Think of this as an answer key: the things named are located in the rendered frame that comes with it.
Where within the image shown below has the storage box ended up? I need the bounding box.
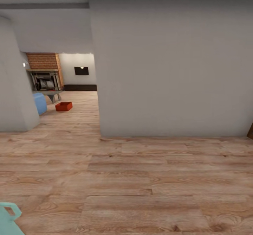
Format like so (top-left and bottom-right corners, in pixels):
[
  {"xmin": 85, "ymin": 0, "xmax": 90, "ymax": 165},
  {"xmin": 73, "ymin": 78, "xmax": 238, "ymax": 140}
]
[{"xmin": 55, "ymin": 102, "xmax": 73, "ymax": 112}]

